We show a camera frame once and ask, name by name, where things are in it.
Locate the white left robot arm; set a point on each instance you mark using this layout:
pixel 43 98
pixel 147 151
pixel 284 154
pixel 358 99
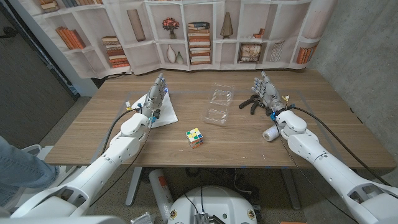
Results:
pixel 102 165

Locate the metal finned module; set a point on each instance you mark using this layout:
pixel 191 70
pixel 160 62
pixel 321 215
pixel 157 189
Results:
pixel 201 218

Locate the printed bookshelf backdrop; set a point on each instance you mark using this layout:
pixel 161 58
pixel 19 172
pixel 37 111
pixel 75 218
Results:
pixel 149 56

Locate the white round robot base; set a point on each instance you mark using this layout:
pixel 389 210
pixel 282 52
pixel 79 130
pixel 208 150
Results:
pixel 217 202

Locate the black hand grip tool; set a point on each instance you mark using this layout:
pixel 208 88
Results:
pixel 253 104

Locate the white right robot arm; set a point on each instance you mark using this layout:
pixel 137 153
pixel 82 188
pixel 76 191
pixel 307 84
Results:
pixel 329 168

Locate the dark grey door panel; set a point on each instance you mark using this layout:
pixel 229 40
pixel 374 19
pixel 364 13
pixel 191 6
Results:
pixel 31 93

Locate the grey table leg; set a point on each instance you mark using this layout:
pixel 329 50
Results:
pixel 133 186
pixel 291 189

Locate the person's blue jeans leg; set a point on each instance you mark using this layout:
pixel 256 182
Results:
pixel 21 168

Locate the clear plastic clamshell container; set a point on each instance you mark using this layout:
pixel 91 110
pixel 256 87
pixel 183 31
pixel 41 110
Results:
pixel 217 115

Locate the white roll with orange label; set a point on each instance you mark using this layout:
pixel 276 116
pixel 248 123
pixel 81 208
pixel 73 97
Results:
pixel 161 193

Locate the grey metal finned part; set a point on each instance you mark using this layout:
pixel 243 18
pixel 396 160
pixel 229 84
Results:
pixel 143 219

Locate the white wrapped paper roll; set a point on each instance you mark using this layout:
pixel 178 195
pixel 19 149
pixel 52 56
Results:
pixel 270 134

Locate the colorful puzzle cube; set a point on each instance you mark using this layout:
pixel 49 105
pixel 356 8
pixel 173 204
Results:
pixel 194 138

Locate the white napkin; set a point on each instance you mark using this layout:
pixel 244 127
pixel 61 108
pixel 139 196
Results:
pixel 168 115

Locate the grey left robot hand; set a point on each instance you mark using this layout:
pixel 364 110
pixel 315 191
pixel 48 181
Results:
pixel 152 99

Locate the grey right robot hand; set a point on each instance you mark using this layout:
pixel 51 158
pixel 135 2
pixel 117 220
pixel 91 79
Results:
pixel 270 93

